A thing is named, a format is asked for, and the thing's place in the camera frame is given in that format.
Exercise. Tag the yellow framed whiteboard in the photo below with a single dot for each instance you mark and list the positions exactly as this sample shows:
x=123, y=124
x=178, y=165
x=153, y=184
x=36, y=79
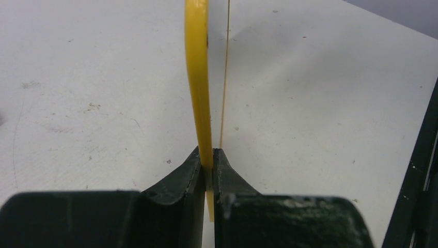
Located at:
x=206, y=36

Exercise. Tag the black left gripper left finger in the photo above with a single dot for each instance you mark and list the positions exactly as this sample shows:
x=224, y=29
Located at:
x=168, y=214

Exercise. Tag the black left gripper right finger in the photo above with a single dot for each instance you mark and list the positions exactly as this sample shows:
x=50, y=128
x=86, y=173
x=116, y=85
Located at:
x=243, y=217

